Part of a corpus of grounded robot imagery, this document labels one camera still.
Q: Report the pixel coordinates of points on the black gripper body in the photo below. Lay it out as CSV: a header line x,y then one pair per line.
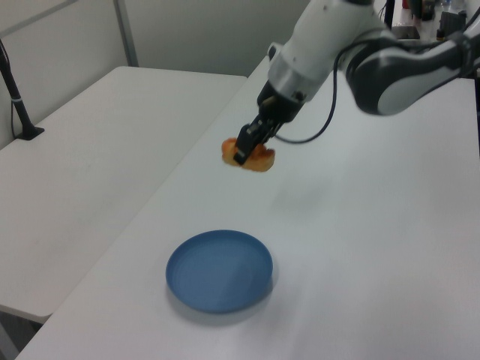
x,y
279,107

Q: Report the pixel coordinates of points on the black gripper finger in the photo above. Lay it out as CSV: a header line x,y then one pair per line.
x,y
274,131
247,144

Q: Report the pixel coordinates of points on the orange braided bread loaf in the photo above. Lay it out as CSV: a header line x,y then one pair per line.
x,y
262,161

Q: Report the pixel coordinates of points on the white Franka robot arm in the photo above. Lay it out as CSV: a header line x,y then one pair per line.
x,y
318,37

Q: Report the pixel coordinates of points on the round blue plate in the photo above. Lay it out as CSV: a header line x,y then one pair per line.
x,y
219,272

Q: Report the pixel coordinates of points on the black angular desk device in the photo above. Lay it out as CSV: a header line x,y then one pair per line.
x,y
452,20

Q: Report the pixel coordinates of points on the black clamped camera stand pole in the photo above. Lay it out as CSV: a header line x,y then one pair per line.
x,y
20,108

